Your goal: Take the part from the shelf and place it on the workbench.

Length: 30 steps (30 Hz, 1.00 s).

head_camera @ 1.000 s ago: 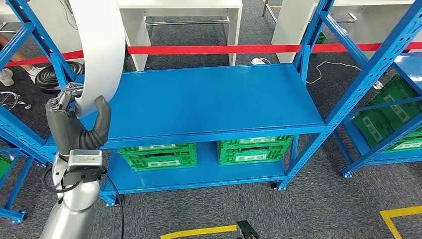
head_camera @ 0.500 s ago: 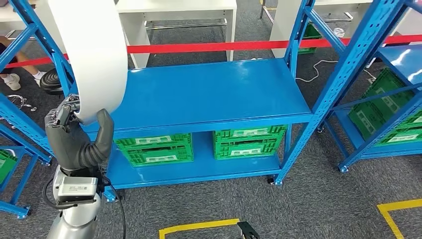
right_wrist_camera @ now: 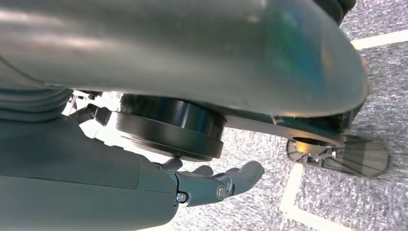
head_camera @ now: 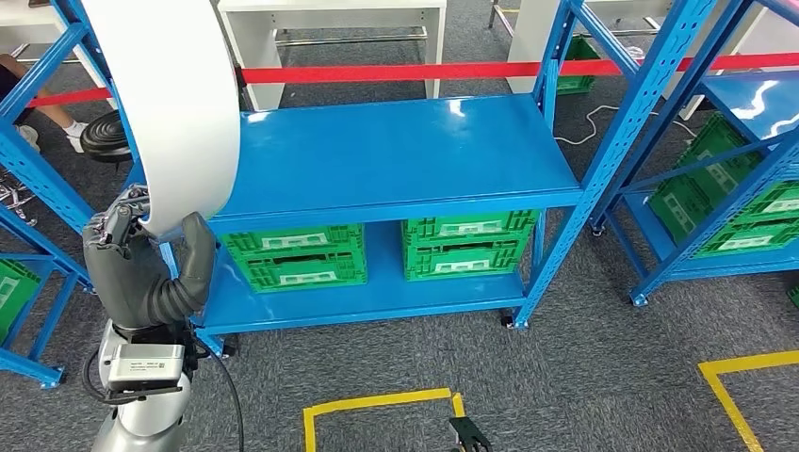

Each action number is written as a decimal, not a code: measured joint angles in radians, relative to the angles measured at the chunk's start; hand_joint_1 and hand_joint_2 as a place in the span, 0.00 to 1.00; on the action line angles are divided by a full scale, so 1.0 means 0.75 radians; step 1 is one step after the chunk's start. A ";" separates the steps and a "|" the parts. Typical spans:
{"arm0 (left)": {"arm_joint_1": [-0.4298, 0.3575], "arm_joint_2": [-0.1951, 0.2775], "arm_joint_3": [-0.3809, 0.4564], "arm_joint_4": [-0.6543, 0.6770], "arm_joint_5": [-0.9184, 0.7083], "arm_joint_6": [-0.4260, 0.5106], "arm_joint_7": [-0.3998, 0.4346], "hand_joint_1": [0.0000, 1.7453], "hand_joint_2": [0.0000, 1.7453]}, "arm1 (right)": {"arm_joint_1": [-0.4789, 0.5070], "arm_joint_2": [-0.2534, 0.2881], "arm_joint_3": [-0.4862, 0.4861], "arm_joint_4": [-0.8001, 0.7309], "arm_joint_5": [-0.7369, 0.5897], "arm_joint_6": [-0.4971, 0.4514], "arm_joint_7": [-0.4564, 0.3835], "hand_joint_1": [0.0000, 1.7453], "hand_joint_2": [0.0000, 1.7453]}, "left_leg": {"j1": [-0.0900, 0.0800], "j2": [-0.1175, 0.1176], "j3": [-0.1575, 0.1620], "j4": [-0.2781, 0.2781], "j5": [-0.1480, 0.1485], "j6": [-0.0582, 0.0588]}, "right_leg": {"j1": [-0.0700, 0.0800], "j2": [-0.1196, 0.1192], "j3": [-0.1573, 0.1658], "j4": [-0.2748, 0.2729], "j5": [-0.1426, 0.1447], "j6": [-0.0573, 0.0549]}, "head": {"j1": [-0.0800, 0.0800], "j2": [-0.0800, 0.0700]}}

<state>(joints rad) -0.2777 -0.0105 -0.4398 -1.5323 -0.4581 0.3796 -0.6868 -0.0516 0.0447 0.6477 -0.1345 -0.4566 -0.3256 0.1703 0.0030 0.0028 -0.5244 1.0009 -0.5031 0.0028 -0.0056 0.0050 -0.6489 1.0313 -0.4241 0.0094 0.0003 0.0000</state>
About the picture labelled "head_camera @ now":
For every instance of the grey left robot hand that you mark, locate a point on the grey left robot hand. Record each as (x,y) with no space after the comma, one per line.
(118,274)

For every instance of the white curved plastic part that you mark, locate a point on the white curved plastic part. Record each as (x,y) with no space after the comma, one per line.
(175,112)

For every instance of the red barrier belt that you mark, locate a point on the red barrier belt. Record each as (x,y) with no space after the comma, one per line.
(406,72)
(68,98)

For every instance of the black round stanchion base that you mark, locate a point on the black round stanchion base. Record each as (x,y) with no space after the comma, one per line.
(103,137)

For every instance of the chrome stool base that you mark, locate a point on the chrome stool base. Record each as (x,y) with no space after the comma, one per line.
(12,196)

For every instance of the black stanchion post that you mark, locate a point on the black stanchion post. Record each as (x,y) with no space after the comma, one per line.
(239,93)

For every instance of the blue steel shelf rack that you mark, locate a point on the blue steel shelf rack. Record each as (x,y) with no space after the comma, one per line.
(749,93)
(387,150)
(28,369)

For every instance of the dark right robot hand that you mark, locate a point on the dark right robot hand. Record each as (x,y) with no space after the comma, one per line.
(465,433)

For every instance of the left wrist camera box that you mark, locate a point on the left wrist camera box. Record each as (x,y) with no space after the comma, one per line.
(146,365)

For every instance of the yellow floor tape square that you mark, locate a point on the yellow floor tape square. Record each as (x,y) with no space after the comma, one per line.
(749,362)

